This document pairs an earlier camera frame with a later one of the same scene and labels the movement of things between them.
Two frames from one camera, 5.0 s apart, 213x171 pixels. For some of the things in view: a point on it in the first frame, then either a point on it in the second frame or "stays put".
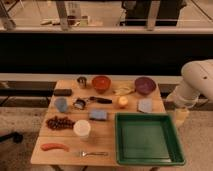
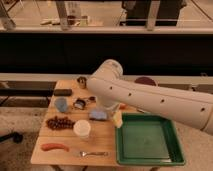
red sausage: (47, 146) stays put
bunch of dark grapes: (60, 123) stays put
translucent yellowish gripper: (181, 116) → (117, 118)
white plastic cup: (82, 128) stays put
